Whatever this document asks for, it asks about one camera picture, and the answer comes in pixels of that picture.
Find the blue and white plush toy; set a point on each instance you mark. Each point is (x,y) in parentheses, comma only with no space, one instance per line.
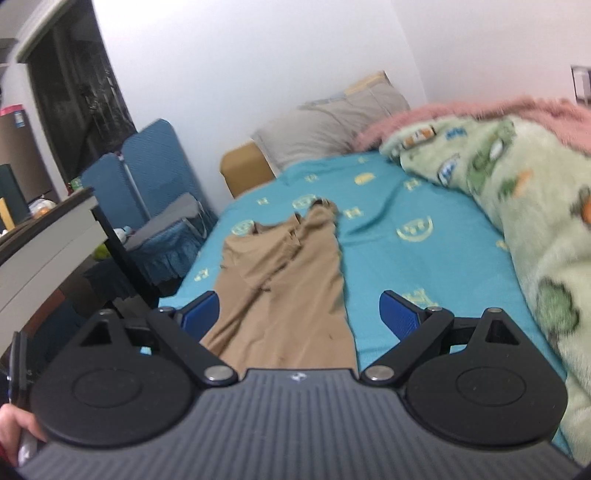
(122,233)

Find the dark green box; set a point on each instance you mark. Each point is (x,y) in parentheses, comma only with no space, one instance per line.
(11,184)

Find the dark window with grille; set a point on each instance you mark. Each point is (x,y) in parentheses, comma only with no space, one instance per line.
(78,92)

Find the tan bedside box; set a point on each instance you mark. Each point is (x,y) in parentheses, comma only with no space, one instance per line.
(244,170)

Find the blue folding panels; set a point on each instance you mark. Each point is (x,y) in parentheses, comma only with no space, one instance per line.
(152,157)

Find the teal printed bed sheet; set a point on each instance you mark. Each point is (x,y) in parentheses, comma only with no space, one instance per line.
(415,277)

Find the green toy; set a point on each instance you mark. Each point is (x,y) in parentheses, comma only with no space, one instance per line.
(101,250)

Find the pink fluffy blanket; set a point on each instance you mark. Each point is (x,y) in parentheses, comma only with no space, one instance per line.
(531,110)

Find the grey seat cushion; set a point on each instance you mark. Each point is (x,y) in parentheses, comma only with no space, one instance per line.
(171,217)

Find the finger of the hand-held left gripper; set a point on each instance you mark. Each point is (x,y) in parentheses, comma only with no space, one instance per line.
(19,369)

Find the chair with blue ruffled cover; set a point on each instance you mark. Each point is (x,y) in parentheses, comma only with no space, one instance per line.
(161,263)

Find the green cartoon printed blanket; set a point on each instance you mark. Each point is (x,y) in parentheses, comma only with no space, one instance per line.
(531,207)

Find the plastic bag with orange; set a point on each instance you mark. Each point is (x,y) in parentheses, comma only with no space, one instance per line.
(42,207)

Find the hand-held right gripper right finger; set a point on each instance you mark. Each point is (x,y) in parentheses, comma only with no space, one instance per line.
(399,311)

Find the pink container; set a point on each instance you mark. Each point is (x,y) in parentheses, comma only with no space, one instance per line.
(10,110)

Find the white desk with black leg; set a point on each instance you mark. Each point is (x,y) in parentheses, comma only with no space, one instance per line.
(41,258)

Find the yellow and blue pillow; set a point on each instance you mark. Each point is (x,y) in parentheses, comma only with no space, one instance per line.
(369,83)

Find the wall socket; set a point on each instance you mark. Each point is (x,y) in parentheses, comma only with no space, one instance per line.
(581,83)

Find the tan garment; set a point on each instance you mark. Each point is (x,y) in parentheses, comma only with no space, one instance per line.
(286,295)

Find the yellow card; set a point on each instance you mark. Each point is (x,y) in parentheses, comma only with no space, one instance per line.
(4,214)

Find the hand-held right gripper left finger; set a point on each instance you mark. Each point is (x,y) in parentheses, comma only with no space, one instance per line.
(203,314)

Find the brown refrigerator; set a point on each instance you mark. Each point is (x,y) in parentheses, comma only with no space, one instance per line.
(18,147)

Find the person's left hand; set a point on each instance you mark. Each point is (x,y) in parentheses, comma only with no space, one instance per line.
(11,422)

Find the grey pillow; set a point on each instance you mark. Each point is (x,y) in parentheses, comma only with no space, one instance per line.
(332,124)

